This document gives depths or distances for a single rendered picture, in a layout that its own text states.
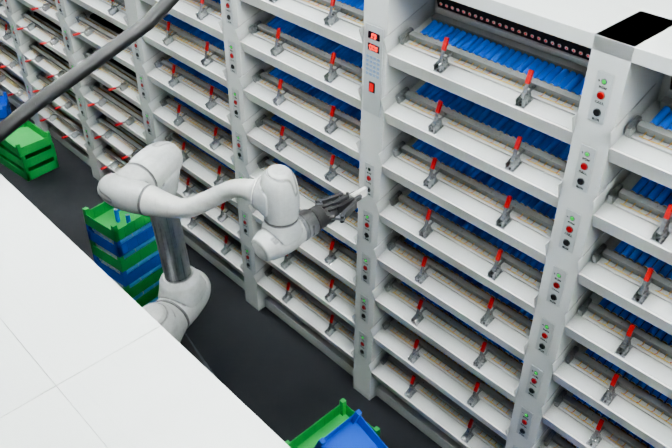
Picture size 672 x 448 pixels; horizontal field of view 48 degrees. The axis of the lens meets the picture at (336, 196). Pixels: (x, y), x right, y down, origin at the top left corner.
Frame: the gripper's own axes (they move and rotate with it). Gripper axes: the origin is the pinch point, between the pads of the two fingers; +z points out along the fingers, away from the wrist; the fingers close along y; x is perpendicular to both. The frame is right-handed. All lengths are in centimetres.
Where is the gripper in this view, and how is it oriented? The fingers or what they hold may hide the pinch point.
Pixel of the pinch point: (358, 194)
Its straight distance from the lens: 243.1
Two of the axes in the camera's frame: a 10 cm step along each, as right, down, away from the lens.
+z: 7.2, -3.9, 5.7
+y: 6.9, 4.2, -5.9
